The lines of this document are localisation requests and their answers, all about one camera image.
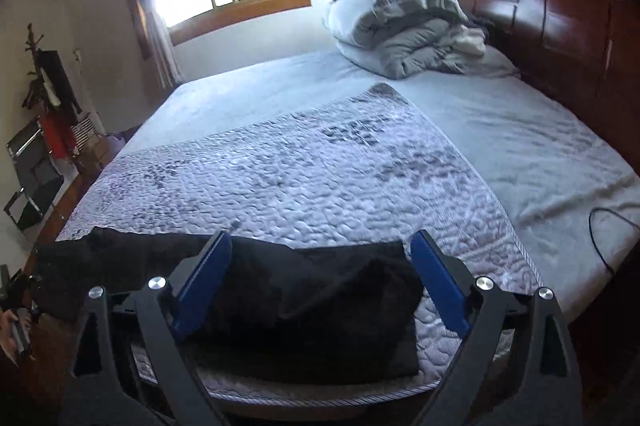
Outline black pants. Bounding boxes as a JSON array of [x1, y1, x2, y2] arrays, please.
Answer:
[[34, 228, 423, 386]]

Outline black chrome cantilever chair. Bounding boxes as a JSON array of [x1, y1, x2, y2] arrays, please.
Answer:
[[3, 119, 64, 233]]

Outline cardboard box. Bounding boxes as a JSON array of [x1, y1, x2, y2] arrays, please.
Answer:
[[76, 135, 120, 178]]

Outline white quilted bed mattress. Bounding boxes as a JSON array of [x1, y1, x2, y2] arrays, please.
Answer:
[[58, 52, 639, 317]]

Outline coat rack with clothes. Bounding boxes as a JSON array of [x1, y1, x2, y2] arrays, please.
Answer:
[[22, 23, 82, 161]]

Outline dark wooden headboard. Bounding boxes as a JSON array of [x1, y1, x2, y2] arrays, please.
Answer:
[[458, 0, 639, 167]]

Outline grey folded duvet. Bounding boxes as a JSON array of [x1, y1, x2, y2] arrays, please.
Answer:
[[323, 0, 518, 80]]

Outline black cable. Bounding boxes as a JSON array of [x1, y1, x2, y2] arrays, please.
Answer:
[[587, 206, 640, 276]]

